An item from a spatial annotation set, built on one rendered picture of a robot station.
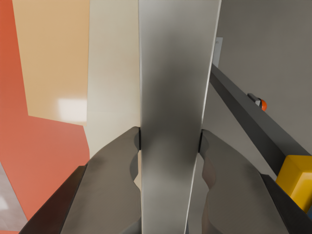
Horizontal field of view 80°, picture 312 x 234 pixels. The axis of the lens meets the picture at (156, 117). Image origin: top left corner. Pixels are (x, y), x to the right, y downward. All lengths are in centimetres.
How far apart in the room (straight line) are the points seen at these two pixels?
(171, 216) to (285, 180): 13
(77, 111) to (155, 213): 10
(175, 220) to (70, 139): 11
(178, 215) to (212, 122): 113
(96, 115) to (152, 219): 10
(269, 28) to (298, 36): 16
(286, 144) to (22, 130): 34
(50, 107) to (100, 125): 4
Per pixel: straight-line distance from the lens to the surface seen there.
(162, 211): 17
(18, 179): 24
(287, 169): 24
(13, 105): 19
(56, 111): 17
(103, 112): 16
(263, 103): 52
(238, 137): 140
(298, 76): 136
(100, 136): 17
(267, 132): 37
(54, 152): 20
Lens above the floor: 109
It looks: 62 degrees down
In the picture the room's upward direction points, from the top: 175 degrees counter-clockwise
